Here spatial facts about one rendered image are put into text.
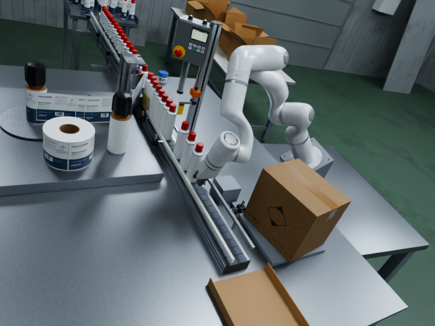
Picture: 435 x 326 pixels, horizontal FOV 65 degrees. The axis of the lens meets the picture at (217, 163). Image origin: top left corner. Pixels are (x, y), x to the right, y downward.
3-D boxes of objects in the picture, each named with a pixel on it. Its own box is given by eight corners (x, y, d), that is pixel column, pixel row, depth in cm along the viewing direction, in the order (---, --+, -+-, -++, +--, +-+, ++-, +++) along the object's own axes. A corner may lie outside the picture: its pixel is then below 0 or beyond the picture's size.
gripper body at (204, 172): (223, 152, 144) (212, 167, 152) (200, 154, 139) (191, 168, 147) (228, 167, 140) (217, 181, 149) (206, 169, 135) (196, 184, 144)
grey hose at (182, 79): (175, 90, 189) (183, 54, 178) (181, 91, 191) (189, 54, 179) (177, 94, 187) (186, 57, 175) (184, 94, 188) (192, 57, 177)
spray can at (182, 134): (170, 154, 173) (178, 119, 162) (180, 154, 176) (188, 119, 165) (174, 160, 170) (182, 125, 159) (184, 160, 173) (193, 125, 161)
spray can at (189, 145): (176, 165, 167) (185, 129, 156) (186, 164, 170) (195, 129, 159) (180, 172, 164) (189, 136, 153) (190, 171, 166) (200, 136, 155)
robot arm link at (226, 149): (228, 152, 142) (206, 147, 139) (242, 132, 132) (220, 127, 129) (228, 169, 137) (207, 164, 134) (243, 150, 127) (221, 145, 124)
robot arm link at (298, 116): (291, 129, 195) (279, 97, 178) (323, 130, 184) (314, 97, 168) (283, 144, 189) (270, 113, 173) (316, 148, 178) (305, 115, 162)
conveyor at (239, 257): (120, 77, 239) (121, 72, 236) (132, 78, 243) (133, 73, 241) (226, 271, 129) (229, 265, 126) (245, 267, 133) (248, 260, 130)
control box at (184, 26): (175, 52, 177) (183, 13, 166) (207, 62, 177) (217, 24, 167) (170, 57, 168) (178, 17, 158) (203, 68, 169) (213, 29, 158)
